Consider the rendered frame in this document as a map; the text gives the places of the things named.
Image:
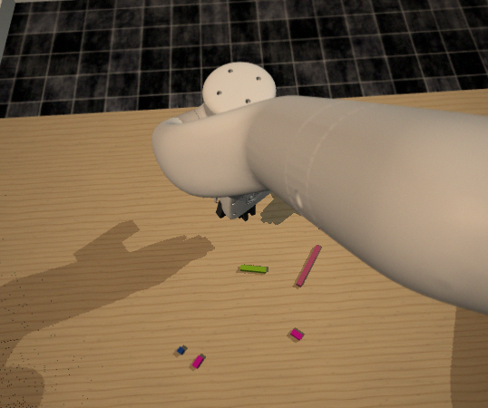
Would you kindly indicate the magenta rectangular block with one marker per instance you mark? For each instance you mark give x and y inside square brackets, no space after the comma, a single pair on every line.
[197,362]
[296,334]

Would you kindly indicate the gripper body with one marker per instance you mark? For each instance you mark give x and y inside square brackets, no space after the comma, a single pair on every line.
[235,206]

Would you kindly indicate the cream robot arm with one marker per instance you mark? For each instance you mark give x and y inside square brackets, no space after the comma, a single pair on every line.
[404,189]

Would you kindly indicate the lime green rod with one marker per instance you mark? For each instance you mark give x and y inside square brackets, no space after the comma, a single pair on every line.
[253,269]

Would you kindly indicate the pink rod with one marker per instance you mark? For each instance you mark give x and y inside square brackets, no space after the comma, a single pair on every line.
[308,266]

